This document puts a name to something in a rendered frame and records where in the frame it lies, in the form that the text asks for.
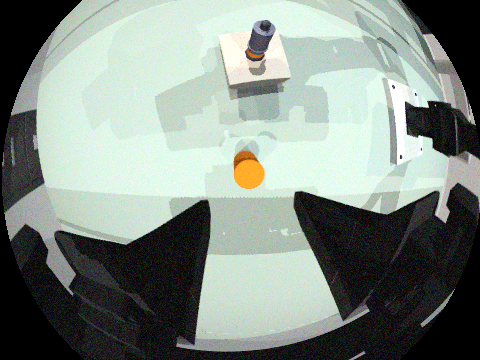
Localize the cream square block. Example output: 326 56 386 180
219 29 292 91

